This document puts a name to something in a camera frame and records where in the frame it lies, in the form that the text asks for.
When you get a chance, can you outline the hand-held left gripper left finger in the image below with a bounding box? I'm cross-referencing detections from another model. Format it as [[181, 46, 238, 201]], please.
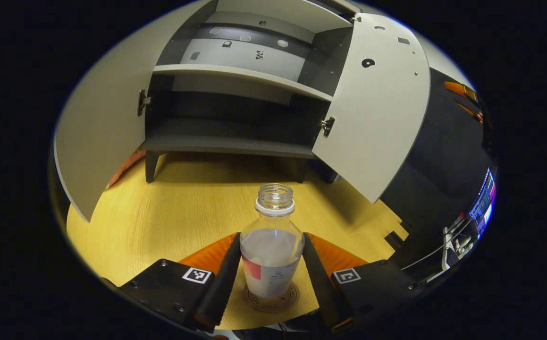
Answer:
[[101, 231, 242, 333]]

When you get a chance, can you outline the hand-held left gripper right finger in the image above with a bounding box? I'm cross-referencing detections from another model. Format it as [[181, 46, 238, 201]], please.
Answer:
[[302, 231, 427, 333]]

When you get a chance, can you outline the round brown coaster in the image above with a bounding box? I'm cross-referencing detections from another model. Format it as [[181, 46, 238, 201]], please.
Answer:
[[246, 282, 300, 314]]

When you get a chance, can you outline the clear plastic bottle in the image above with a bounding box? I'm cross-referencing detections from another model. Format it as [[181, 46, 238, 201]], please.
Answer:
[[239, 183, 305, 299]]

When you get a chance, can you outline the cabinet door with black cat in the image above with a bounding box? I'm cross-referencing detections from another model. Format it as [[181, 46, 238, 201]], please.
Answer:
[[312, 13, 431, 204]]

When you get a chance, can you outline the white and grey cabinet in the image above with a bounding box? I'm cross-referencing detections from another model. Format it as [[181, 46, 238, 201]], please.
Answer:
[[137, 0, 363, 185]]

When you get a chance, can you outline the black table clamp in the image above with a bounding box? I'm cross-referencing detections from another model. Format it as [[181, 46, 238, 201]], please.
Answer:
[[385, 230, 408, 251]]

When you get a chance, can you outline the computer monitor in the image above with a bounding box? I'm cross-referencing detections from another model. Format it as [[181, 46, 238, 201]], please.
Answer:
[[467, 168, 498, 237]]

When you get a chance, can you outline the white metal frame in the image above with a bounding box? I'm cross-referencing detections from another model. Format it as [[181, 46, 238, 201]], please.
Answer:
[[441, 226, 473, 272]]

